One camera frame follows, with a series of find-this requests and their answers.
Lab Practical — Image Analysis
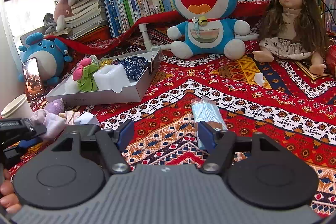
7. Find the gold sequin scrunchie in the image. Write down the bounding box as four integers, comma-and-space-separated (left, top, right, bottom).
99, 58, 114, 68

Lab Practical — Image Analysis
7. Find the blue packaged face mask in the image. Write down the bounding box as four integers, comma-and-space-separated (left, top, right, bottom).
191, 97, 228, 150

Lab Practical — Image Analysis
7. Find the brown haired baby doll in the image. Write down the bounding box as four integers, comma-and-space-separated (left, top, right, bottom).
253, 0, 330, 75

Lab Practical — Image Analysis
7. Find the grey knitted cloth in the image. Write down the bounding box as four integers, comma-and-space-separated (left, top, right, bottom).
43, 13, 56, 35

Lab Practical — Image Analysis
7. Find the red patterned blanket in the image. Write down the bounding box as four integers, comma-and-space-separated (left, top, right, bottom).
7, 0, 336, 218

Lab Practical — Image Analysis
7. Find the Doraemon plush toy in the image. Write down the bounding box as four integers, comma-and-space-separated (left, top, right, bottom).
167, 0, 251, 60

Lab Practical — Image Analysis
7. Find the crumpled white tissue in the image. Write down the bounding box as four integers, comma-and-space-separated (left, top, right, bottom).
254, 73, 266, 87

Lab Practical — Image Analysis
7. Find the left hand with blue bandage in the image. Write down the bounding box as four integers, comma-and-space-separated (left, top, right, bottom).
1, 169, 22, 214

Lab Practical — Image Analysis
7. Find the pink and green scrunchie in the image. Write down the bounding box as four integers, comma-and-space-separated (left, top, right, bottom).
72, 58, 100, 92

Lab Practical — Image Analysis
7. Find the grey cardboard box tray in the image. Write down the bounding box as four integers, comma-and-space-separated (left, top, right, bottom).
46, 48, 163, 106

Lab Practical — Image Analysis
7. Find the white paper cup with drawing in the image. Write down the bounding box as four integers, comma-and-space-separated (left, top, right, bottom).
1, 94, 33, 119

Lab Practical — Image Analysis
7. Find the blue floral scrunchie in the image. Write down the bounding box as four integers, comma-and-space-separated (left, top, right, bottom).
113, 56, 148, 81

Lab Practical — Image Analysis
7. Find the blue round plush toy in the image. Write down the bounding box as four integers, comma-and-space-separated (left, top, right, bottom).
18, 32, 73, 86

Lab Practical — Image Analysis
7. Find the pink and white plush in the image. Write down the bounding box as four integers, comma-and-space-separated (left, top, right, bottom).
54, 0, 76, 32

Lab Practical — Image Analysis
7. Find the pale pink sock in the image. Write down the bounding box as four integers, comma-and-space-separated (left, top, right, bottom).
31, 109, 66, 142

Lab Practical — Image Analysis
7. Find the smartphone with lit screen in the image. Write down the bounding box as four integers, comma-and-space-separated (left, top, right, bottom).
22, 57, 45, 102

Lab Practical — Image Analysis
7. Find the stack of books and papers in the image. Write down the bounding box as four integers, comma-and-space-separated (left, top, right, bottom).
54, 0, 108, 40

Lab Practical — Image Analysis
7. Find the purple plush toy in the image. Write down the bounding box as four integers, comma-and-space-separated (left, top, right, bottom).
44, 98, 65, 115

